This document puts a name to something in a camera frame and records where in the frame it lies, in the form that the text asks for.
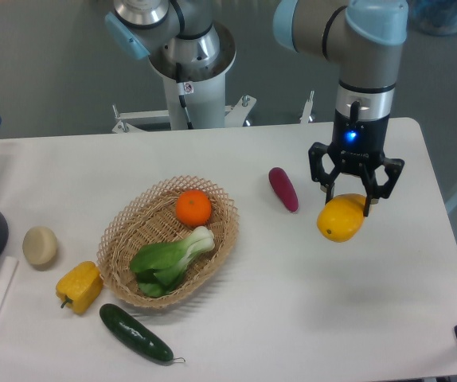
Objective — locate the yellow mango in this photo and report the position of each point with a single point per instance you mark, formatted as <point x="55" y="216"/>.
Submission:
<point x="342" y="217"/>

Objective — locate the orange fruit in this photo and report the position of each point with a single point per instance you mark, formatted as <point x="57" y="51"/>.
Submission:
<point x="193" y="208"/>

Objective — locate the purple sweet potato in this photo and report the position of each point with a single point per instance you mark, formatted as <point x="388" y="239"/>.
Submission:
<point x="283" y="188"/>

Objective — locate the green cucumber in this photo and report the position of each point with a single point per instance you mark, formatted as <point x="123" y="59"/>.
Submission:
<point x="134" y="335"/>

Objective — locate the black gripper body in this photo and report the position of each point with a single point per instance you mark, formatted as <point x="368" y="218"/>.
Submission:
<point x="358" y="145"/>

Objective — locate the woven wicker basket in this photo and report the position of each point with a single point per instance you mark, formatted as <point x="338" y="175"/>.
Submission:
<point x="150" y="218"/>

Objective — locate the green bok choy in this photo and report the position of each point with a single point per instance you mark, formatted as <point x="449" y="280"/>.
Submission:
<point x="160" y="267"/>

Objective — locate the blue plastic bag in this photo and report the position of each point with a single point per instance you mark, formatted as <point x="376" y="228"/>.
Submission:
<point x="436" y="18"/>

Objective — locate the yellow bell pepper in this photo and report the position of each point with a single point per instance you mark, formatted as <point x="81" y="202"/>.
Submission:
<point x="80" y="287"/>

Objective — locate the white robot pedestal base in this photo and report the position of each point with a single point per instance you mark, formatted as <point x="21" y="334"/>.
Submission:
<point x="193" y="74"/>

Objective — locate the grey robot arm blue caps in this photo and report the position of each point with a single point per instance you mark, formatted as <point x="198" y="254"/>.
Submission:
<point x="365" y="38"/>

